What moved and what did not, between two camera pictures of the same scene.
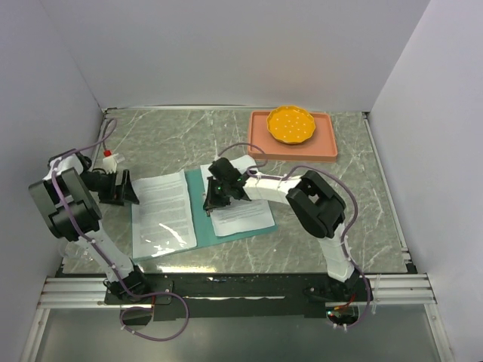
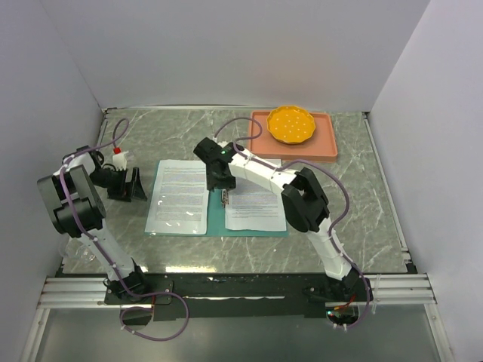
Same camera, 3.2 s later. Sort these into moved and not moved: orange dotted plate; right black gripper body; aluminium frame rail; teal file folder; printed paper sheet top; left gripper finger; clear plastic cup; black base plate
Moved: left gripper finger; printed paper sheet top; teal file folder; right black gripper body
Not moved: aluminium frame rail; black base plate; orange dotted plate; clear plastic cup
